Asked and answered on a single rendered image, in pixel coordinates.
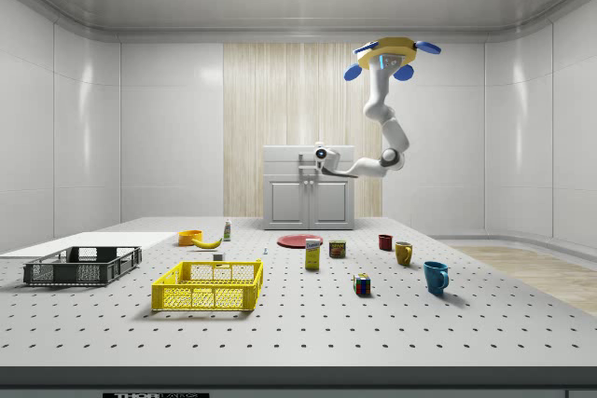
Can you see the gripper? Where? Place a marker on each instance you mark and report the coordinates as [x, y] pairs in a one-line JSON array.
[[312, 161]]

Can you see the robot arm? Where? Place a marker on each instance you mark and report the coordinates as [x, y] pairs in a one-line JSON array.
[[395, 134]]

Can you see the white cabinet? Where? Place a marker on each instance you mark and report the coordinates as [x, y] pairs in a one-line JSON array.
[[289, 202]]

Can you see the red plate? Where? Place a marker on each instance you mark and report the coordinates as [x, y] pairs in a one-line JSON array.
[[294, 241]]

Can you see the flat-sided can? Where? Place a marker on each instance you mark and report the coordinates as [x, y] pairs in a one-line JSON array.
[[337, 249]]

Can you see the yellow and white box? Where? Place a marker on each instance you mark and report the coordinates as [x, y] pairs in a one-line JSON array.
[[312, 256]]

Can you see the red mug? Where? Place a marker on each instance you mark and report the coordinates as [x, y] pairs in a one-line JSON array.
[[384, 242]]

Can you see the small white bottle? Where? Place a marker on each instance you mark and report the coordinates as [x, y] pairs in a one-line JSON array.
[[227, 231]]

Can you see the yellow mug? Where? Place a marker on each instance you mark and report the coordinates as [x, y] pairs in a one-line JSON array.
[[402, 253]]

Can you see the puzzle cube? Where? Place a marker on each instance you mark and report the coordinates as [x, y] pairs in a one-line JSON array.
[[362, 284]]

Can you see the banana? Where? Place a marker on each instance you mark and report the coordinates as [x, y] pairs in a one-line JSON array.
[[207, 244]]

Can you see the grey cube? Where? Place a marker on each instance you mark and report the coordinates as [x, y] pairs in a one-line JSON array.
[[218, 257]]

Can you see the drone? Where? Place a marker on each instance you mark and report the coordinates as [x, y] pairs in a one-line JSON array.
[[387, 45]]

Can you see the yellow bowl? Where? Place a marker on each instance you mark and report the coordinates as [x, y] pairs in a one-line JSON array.
[[187, 238]]

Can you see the blue mug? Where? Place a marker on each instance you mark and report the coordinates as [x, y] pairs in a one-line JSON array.
[[434, 279]]

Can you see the yellow basket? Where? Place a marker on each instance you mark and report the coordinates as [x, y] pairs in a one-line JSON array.
[[205, 297]]

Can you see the white board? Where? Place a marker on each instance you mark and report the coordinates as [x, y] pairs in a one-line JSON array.
[[93, 242]]

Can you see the dark grey basket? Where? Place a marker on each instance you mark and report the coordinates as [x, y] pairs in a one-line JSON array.
[[70, 272]]

